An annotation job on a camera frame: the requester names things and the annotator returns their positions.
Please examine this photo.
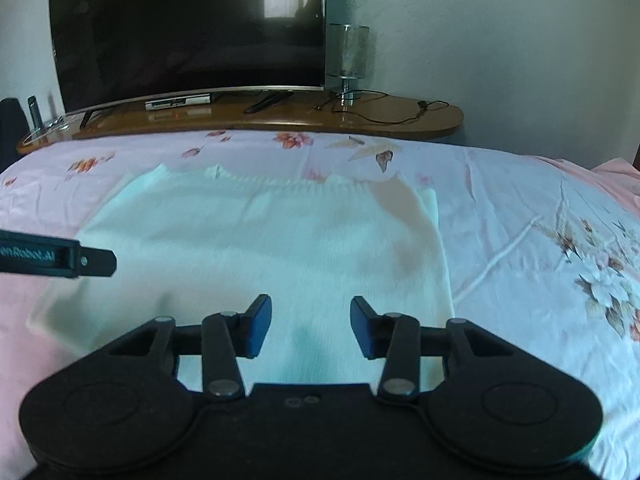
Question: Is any black lamp cable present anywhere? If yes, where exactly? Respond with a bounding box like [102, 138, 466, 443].
[314, 90, 451, 126]

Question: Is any white knit sweater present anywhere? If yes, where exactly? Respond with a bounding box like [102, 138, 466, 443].
[27, 162, 457, 397]

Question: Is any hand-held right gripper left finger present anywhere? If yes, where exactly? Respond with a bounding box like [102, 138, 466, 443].
[107, 294, 273, 402]

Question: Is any glass table lamp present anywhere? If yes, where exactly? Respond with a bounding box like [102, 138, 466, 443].
[327, 22, 371, 107]

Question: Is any black curved television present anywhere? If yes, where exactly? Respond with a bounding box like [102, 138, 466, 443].
[47, 0, 329, 117]

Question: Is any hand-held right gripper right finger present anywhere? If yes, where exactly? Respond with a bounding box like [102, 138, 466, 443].
[350, 295, 521, 405]

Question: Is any floral bedsheet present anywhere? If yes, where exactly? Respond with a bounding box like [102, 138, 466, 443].
[0, 130, 640, 476]

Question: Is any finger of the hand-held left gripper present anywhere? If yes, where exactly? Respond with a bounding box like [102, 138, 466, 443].
[77, 244, 119, 279]

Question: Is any silver set-top box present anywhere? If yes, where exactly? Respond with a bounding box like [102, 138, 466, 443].
[144, 92, 214, 111]

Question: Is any wooden television cabinet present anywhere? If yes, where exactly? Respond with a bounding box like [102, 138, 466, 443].
[17, 87, 465, 157]

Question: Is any black remote control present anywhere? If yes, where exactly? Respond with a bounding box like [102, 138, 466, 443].
[243, 90, 294, 115]

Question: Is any pink blanket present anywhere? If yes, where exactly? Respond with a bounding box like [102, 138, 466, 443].
[537, 156, 640, 183]

